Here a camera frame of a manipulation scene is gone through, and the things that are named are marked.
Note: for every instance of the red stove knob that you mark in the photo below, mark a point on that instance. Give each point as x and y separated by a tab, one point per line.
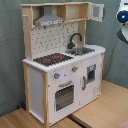
56	75
74	69

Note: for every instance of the white microwave door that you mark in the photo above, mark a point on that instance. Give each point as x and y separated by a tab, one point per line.
95	11

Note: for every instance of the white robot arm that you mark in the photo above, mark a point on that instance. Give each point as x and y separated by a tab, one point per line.
122	17

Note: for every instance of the wooden toy kitchen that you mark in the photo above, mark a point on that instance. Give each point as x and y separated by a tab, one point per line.
46	40

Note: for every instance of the black stovetop red burners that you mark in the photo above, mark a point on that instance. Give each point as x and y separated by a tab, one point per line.
52	59

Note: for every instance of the grey toy sink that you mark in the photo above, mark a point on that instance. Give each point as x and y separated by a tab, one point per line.
79	51

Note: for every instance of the black toy faucet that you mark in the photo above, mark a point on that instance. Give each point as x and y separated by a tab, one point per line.
72	40

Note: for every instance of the white fridge door dispenser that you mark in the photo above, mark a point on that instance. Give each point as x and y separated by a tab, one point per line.
90	79

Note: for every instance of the oven door with window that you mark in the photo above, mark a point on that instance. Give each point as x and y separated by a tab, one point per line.
63	97

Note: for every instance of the grey range hood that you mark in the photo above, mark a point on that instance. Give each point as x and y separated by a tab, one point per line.
48	18

